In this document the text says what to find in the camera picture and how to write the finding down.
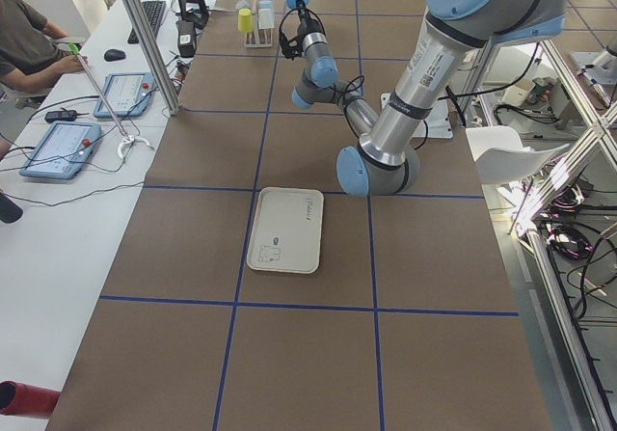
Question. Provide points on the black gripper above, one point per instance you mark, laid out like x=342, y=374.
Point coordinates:
x=306, y=26

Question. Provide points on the white plastic cup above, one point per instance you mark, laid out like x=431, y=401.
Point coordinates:
x=265, y=19

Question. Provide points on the yellow plastic cup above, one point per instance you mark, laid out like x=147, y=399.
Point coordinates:
x=245, y=22

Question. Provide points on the grey plastic cup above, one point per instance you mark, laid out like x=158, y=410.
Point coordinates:
x=242, y=4

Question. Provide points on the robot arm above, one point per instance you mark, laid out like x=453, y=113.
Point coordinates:
x=382, y=162

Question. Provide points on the black power box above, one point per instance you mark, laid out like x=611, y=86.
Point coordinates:
x=186, y=38

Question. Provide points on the black keyboard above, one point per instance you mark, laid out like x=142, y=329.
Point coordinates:
x=154, y=11

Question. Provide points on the far blue teach pendant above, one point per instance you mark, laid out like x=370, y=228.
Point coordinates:
x=129, y=93

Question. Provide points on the blue teach pendant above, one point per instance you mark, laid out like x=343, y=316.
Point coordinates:
x=129, y=93
x=62, y=151

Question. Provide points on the black computer mouse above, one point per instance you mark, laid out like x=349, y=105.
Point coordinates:
x=112, y=55

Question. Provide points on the cream plastic tray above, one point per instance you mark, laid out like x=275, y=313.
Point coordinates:
x=286, y=233

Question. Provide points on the grabber reaching stick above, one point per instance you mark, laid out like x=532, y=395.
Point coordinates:
x=127, y=140

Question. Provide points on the white chair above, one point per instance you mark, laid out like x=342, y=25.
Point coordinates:
x=500, y=156

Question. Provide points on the black handheld remote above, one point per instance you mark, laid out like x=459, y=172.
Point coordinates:
x=61, y=115

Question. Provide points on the near blue teach pendant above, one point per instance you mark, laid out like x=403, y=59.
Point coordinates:
x=62, y=151

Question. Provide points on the seated person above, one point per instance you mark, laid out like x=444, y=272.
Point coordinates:
x=30, y=60

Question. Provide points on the red cylinder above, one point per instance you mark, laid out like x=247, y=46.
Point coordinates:
x=22, y=400

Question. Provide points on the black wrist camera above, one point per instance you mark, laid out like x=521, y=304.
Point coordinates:
x=290, y=48

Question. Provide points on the white wire cup rack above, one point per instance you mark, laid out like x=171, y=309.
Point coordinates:
x=258, y=38

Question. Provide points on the aluminium frame post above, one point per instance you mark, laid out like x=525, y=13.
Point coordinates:
x=153, y=56

